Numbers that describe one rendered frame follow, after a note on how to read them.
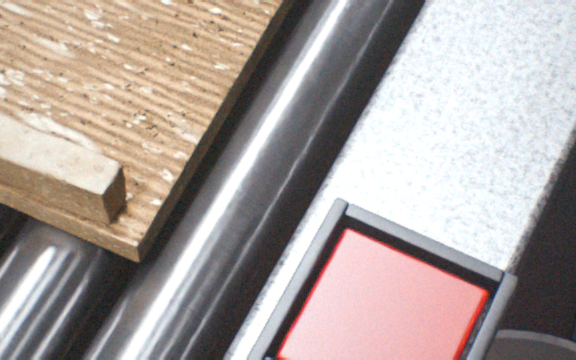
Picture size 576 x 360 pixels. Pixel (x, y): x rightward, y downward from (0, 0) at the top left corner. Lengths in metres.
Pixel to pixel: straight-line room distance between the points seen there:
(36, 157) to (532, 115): 0.20
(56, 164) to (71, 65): 0.07
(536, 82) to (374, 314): 0.13
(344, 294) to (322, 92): 0.10
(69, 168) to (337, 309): 0.11
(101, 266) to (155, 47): 0.09
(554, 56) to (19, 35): 0.22
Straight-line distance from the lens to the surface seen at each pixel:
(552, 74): 0.54
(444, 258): 0.47
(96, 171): 0.46
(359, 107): 0.57
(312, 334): 0.46
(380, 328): 0.46
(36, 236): 0.50
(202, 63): 0.51
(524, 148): 0.52
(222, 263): 0.49
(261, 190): 0.50
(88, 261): 0.50
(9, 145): 0.47
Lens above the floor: 1.36
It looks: 61 degrees down
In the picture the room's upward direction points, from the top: straight up
